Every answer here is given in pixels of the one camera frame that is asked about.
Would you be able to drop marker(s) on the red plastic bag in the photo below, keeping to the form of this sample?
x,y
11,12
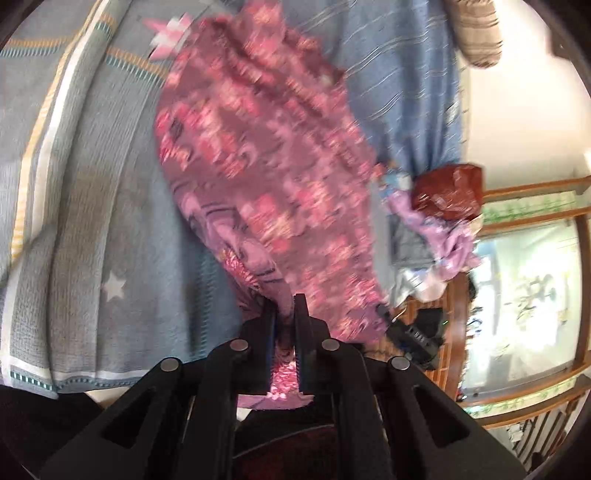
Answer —
x,y
448,191

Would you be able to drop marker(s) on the clear plastic packet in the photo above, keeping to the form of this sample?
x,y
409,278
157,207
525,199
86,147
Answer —
x,y
418,286

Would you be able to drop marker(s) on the grey denim garment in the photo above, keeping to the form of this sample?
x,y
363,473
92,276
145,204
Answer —
x,y
411,244

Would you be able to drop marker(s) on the wooden framed glass door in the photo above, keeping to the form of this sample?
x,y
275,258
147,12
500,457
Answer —
x,y
526,286

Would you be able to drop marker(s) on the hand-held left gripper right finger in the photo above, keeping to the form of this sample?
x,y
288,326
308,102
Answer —
x,y
302,350

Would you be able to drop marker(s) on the wooden bed frame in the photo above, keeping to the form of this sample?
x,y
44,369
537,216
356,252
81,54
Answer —
x,y
455,332

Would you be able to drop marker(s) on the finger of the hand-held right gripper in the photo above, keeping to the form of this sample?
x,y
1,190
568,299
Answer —
x,y
385,314

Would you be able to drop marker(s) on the pile of light clothes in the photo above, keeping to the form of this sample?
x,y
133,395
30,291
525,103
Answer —
x,y
450,242

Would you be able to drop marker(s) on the pink floral shirt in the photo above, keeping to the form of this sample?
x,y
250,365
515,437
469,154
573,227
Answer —
x,y
268,184

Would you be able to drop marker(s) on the blue plaid quilt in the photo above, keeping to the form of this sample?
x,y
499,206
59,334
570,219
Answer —
x,y
392,92

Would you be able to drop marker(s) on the brown striped pillow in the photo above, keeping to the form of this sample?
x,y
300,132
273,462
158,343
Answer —
x,y
480,32

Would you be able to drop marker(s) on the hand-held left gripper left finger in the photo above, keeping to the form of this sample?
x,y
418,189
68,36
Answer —
x,y
268,350

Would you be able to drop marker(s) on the grey-blue striped blanket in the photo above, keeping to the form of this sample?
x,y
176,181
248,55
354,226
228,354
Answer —
x,y
92,207

